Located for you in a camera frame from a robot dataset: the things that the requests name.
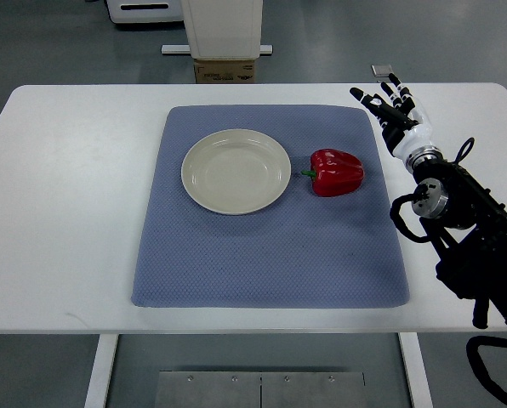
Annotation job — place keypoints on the cream round plate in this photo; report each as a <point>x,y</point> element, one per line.
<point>235,171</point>

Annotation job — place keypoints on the blue textured mat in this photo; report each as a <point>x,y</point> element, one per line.
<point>303,251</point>

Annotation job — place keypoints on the white left table leg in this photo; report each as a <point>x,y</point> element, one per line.
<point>100,379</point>

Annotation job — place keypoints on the white table leg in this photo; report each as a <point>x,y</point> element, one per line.
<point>100,379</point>
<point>417,382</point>

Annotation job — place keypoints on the white machine with slot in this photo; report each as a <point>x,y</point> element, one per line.
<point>144,12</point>

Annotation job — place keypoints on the small grey floor plate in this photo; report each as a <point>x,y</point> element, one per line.
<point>380,71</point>

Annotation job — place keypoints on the cardboard box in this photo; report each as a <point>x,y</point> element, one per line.
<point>224,71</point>

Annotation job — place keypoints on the white pedestal column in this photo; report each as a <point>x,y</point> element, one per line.
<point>221,30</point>

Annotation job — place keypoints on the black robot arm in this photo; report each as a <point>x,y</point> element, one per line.
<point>468,229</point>

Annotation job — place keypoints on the white right table leg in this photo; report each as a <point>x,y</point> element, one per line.
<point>417,382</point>

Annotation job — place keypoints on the red bell pepper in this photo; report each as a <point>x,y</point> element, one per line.
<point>334,172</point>

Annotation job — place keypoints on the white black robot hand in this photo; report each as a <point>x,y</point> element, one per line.
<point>406,128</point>

